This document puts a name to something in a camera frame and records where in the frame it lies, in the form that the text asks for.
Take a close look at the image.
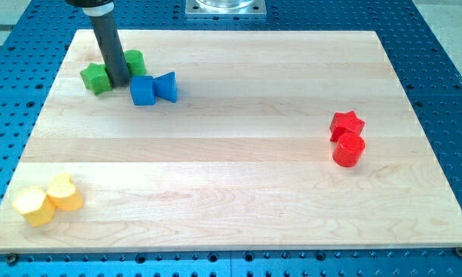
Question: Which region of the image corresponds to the green star block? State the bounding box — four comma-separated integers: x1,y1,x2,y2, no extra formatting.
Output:
80,63,112,95

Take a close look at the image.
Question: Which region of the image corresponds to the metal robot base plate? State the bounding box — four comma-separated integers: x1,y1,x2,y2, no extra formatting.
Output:
184,0,267,18

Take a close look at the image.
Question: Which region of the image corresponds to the blue cube block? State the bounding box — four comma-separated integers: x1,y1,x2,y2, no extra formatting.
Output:
130,75,156,105

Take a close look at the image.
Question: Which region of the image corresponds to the wooden board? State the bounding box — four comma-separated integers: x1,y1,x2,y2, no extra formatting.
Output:
0,30,462,254

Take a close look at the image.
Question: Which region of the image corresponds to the yellow heart block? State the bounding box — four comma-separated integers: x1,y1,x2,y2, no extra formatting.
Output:
46,172,84,211

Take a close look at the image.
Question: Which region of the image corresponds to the red star block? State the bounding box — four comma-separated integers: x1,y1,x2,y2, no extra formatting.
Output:
329,111,365,142

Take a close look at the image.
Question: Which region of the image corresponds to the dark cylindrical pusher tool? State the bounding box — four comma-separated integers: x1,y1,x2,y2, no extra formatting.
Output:
82,2,131,87

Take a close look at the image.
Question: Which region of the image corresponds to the green cylinder block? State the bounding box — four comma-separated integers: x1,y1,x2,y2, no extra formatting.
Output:
124,49,146,76

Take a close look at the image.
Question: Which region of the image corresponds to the blue triangle block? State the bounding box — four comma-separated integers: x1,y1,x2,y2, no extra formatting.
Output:
153,72,178,103

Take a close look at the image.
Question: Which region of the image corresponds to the yellow hexagon block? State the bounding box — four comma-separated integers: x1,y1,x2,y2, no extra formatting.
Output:
12,187,56,227

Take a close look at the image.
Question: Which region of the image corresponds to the red cylinder block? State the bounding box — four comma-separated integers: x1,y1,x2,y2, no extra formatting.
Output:
332,133,366,167

